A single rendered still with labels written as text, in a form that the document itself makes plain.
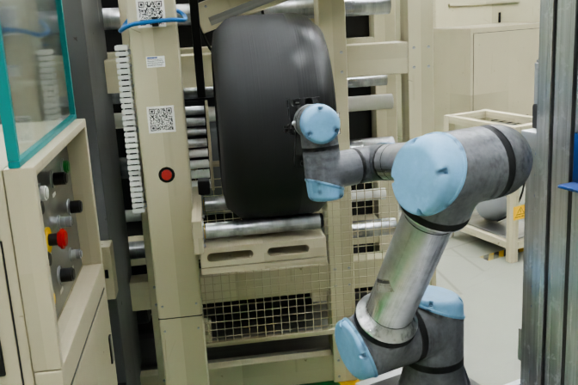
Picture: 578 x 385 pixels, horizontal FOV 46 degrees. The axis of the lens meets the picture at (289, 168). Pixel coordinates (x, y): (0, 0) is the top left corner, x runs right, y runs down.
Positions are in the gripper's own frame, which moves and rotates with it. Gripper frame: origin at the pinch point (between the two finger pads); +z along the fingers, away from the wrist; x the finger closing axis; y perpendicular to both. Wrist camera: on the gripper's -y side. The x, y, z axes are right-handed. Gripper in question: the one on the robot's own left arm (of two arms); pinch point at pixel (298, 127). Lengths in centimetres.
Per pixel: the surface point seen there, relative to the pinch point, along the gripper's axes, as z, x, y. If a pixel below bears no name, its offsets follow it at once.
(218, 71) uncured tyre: 16.1, 18.0, 15.2
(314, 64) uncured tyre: 11.8, -6.8, 15.2
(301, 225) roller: 25.4, -2.4, -29.4
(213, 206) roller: 53, 22, -26
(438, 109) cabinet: 462, -196, -18
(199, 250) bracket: 22.1, 26.7, -33.1
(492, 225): 232, -147, -81
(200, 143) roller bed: 70, 25, -7
